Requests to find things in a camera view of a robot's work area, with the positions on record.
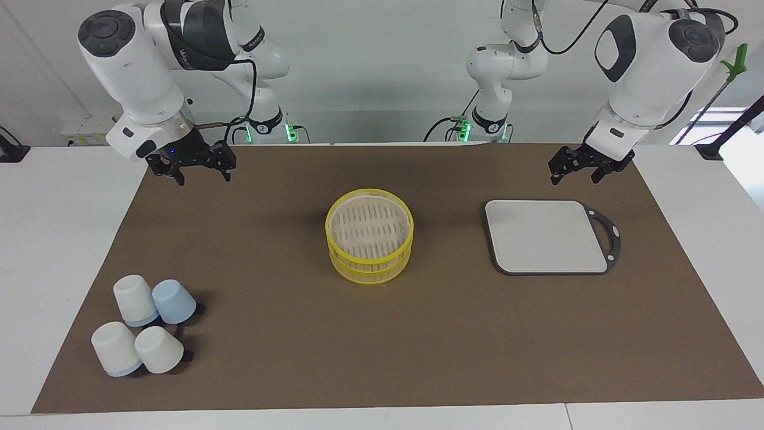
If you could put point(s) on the white plastic cup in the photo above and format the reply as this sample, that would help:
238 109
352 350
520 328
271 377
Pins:
114 349
158 351
134 297

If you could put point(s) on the beige mesh steamer liner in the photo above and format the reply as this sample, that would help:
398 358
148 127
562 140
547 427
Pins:
367 227

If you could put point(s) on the yellow steamer tier with liner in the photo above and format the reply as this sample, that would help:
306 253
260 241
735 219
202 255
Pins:
370 261

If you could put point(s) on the light blue plastic cup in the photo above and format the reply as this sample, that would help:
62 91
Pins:
174 301

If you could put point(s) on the thin pole with green clamp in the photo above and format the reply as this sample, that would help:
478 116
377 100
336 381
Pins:
739 60

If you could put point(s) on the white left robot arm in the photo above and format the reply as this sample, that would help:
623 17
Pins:
644 77

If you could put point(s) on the black clamp base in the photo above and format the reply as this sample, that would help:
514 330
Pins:
12 152

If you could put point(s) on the white power strip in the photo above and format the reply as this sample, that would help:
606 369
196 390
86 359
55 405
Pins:
89 131

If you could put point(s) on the brown table mat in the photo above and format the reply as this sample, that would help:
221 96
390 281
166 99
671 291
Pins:
358 346

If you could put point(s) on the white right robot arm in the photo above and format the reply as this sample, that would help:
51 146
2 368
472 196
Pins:
131 77

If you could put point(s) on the yellow bamboo steamer basket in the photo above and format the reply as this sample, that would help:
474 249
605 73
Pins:
370 276

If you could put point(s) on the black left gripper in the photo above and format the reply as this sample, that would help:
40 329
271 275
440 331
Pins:
603 156

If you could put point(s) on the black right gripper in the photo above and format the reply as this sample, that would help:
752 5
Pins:
185 155

